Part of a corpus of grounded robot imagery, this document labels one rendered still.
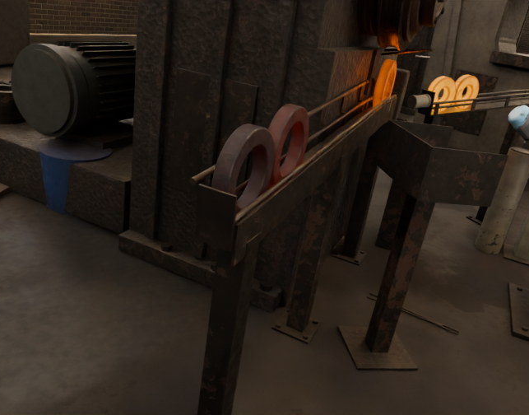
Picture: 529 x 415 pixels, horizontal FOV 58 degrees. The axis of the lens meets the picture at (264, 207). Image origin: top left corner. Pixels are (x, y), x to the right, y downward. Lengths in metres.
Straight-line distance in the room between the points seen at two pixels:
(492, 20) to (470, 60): 0.34
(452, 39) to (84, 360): 3.90
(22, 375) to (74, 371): 0.12
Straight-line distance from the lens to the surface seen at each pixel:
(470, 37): 4.55
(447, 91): 2.37
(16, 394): 1.40
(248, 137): 0.81
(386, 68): 1.80
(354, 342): 1.63
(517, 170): 2.48
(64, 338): 1.54
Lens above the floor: 0.97
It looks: 23 degrees down
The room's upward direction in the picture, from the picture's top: 9 degrees clockwise
